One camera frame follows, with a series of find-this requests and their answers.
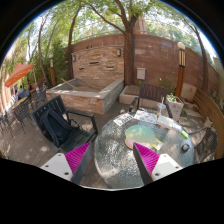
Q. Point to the dark wooden slat chair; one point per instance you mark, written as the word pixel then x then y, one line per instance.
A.
pixel 153 93

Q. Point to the black patio chair with backpack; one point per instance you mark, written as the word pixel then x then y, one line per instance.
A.
pixel 76 138

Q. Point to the wicker chair at right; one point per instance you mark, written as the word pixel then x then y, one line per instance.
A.
pixel 206 149

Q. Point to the pink plate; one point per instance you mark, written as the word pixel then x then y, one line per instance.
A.
pixel 130 143

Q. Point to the stone brick planter fountain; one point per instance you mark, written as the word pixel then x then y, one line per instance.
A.
pixel 93 102

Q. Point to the green highlighter marker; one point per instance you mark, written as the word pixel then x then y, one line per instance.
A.
pixel 185 134

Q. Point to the round glass patio table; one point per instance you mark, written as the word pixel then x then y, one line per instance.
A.
pixel 116 163

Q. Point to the white square planter pot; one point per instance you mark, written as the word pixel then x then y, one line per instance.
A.
pixel 176 105

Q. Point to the wooden bench at right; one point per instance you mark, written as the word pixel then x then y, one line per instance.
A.
pixel 208 108

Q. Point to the orange patio umbrella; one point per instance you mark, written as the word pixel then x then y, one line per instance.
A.
pixel 19 72

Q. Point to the black backpack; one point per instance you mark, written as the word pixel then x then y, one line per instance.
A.
pixel 56 127

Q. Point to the colourful printed placemat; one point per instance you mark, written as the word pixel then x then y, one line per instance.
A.
pixel 146 116

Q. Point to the large tree trunk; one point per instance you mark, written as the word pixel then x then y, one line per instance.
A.
pixel 129 51

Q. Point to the green translucent bowl lid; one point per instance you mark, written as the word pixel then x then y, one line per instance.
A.
pixel 140 133

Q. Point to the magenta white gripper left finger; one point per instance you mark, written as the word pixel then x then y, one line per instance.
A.
pixel 72 165

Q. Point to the grey wall utility box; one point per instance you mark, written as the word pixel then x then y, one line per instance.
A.
pixel 141 73

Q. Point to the black metal chair far left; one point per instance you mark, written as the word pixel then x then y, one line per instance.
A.
pixel 21 112

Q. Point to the wooden post lamp left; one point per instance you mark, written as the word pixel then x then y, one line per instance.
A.
pixel 52 70

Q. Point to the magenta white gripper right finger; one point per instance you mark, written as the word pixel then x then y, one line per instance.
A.
pixel 153 166

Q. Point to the black white patterned card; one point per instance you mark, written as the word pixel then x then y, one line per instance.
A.
pixel 122 119

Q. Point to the clear plastic cup with straw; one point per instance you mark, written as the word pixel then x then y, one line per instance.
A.
pixel 160 108

